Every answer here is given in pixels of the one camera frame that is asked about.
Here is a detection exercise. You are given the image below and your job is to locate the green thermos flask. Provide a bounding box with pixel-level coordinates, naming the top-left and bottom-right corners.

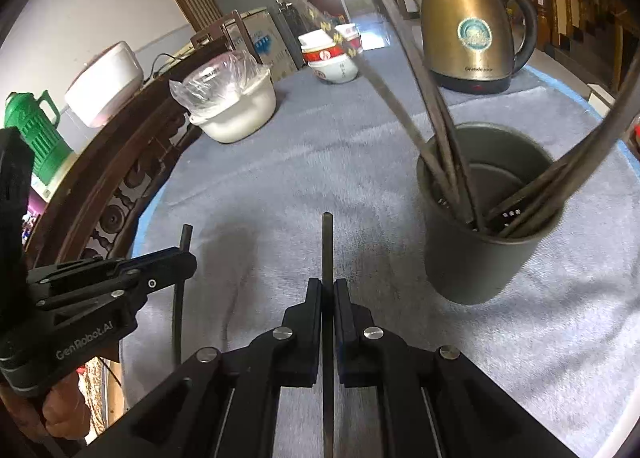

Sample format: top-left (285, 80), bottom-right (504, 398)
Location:
top-left (5, 90), bottom-right (76, 186)

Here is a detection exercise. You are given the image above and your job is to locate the bronze electric kettle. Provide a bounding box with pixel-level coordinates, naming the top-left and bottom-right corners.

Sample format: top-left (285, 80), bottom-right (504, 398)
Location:
top-left (420, 0), bottom-right (538, 93)

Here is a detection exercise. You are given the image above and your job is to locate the grey tablecloth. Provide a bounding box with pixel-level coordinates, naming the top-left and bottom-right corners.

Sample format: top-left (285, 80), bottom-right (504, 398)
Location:
top-left (120, 65), bottom-right (640, 458)

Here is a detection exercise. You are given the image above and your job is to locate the clear plastic bag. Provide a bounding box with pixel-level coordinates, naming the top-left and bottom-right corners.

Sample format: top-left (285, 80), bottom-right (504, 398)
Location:
top-left (169, 50), bottom-right (272, 119)

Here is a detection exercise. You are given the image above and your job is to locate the carved wooden chair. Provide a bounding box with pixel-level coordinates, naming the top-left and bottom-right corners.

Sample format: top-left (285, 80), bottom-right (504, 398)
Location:
top-left (190, 10), bottom-right (251, 68)

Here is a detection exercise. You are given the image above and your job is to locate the white rice cooker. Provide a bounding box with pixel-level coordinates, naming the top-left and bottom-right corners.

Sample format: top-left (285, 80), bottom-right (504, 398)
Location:
top-left (65, 42), bottom-right (145, 129)

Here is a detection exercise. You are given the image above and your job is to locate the wooden stair railing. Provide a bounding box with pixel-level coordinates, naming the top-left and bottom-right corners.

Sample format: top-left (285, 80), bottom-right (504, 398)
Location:
top-left (520, 0), bottom-right (640, 93)

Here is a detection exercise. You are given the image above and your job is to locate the white plastic basin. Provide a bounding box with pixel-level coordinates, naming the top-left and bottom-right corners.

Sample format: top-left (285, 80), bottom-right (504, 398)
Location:
top-left (189, 68), bottom-right (277, 144)

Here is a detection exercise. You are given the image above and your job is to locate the light blue table cover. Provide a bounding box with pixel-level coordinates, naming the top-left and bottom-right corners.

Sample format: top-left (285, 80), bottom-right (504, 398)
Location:
top-left (131, 62), bottom-right (640, 259)

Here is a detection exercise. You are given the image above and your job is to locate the dark wooden chopstick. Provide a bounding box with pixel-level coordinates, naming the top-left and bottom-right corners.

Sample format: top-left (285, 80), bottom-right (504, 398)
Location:
top-left (172, 224), bottom-right (194, 366)
top-left (322, 213), bottom-right (335, 458)

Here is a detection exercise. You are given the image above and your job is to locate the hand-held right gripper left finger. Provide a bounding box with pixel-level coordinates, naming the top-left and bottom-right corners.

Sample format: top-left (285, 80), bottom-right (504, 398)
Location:
top-left (87, 278), bottom-right (323, 458)

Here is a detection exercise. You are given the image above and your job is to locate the white stool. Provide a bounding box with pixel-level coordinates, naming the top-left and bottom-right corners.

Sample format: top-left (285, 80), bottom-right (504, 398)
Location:
top-left (587, 82), bottom-right (617, 115)

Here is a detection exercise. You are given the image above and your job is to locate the grey metal cup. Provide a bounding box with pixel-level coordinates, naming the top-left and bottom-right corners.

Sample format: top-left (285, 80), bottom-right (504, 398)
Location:
top-left (416, 124), bottom-right (568, 305)

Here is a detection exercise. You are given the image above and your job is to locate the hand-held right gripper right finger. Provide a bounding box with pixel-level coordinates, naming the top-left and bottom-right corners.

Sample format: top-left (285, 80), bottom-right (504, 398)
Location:
top-left (334, 279), bottom-right (576, 458)

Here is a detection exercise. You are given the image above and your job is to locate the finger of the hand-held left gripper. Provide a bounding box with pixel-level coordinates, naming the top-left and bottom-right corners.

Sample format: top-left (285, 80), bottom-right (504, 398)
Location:
top-left (36, 283), bottom-right (146, 313)
top-left (27, 248), bottom-right (197, 291)

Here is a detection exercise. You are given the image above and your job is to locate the white printed appliance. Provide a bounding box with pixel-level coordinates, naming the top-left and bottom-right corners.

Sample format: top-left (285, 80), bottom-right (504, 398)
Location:
top-left (222, 8), bottom-right (301, 83)

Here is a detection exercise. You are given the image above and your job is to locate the white bowl with red band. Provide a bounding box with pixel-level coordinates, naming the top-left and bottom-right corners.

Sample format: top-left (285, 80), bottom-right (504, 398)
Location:
top-left (298, 24), bottom-right (362, 56)
top-left (306, 45), bottom-right (361, 85)

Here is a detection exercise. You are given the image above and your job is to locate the black power cable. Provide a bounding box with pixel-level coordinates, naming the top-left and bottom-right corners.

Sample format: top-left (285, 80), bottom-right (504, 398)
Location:
top-left (149, 54), bottom-right (193, 81)

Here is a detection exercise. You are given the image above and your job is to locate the person's left hand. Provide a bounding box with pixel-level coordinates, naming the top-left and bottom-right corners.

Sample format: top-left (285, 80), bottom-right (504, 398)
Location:
top-left (42, 369), bottom-right (92, 441)

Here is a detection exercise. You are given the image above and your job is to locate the bundle of dark chopsticks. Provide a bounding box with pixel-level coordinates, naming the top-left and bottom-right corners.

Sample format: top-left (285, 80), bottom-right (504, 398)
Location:
top-left (269, 0), bottom-right (640, 239)

